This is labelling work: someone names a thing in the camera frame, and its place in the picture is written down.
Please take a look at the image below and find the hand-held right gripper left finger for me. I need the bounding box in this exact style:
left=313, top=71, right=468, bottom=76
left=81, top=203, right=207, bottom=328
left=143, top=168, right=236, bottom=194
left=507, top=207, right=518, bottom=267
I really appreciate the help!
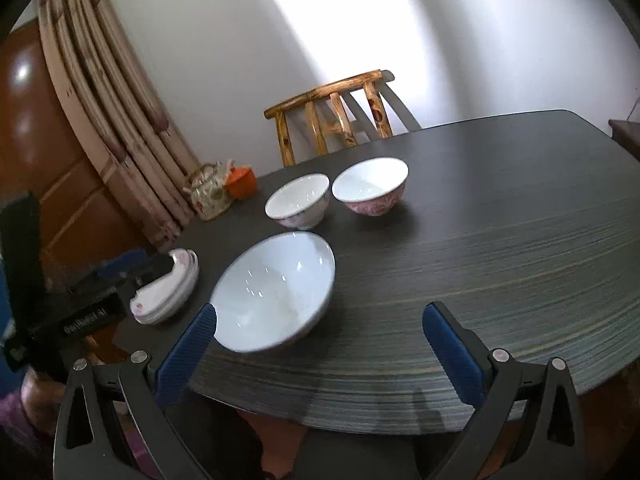
left=52, top=301, right=218, bottom=480

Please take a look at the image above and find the dark wooden side cabinet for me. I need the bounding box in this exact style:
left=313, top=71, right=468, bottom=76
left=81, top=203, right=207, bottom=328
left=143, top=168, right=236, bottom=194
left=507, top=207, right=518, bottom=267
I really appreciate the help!
left=608, top=119, right=640, bottom=161

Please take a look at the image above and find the large white floral plate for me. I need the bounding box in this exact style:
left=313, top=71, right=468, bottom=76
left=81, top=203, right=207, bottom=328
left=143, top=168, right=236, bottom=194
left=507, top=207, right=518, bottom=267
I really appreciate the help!
left=131, top=254, right=200, bottom=325

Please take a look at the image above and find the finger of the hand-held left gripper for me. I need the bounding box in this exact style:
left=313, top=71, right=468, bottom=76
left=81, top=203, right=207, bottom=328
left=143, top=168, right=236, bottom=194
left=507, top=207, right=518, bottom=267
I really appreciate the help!
left=134, top=255, right=174, bottom=287
left=97, top=249, right=152, bottom=281

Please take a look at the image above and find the orange cup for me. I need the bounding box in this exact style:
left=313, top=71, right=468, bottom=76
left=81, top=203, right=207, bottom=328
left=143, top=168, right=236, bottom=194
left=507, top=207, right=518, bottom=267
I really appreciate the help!
left=225, top=166, right=258, bottom=201

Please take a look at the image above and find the brown wooden door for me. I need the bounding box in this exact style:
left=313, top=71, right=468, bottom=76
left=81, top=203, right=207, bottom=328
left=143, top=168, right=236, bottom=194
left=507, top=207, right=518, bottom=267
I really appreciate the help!
left=0, top=20, right=151, bottom=281

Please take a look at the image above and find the person's left forearm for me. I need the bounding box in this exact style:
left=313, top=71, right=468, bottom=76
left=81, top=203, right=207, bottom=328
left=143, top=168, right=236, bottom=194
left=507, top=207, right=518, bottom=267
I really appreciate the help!
left=0, top=370, right=68, bottom=461

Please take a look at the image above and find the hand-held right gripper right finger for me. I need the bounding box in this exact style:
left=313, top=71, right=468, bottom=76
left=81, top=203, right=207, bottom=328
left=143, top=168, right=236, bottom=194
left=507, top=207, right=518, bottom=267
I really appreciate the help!
left=421, top=301, right=588, bottom=480

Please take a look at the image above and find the small white floral bowl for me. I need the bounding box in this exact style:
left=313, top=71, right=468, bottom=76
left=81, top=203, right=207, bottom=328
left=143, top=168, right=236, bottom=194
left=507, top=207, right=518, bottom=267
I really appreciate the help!
left=264, top=173, right=331, bottom=231

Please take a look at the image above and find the beige curtain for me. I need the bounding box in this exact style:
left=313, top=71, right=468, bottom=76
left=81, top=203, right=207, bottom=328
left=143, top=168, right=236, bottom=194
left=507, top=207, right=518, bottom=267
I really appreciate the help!
left=37, top=0, right=201, bottom=253

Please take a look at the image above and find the pink patterned bowl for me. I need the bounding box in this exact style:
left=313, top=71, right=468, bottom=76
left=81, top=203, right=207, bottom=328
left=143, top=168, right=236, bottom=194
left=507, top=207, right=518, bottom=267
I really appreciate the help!
left=332, top=157, right=409, bottom=217

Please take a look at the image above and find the large pale blue bowl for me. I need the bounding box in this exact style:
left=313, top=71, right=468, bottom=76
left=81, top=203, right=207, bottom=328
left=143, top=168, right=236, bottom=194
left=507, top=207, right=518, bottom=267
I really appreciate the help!
left=209, top=231, right=336, bottom=354

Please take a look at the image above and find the wooden chair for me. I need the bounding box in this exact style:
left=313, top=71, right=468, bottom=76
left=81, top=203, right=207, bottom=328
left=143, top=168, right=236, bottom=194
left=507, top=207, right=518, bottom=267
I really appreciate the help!
left=264, top=69, right=396, bottom=168

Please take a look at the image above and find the floral ceramic teapot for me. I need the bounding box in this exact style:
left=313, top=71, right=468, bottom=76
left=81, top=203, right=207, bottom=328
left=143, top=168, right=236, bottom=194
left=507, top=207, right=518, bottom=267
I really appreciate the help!
left=182, top=160, right=236, bottom=221

